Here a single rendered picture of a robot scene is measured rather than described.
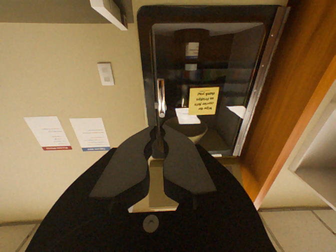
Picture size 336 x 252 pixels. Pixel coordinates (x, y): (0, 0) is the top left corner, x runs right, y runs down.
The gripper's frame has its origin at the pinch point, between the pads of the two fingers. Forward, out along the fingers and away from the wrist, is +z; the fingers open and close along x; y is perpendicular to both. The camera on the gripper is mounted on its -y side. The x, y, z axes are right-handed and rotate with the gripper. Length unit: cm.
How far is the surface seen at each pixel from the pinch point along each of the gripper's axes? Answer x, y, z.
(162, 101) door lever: 0.5, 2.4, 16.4
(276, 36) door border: 26.0, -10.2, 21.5
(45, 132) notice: -81, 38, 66
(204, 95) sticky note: 11.7, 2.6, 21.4
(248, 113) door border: 25.2, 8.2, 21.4
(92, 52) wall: -35, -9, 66
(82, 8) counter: -24, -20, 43
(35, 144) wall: -93, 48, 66
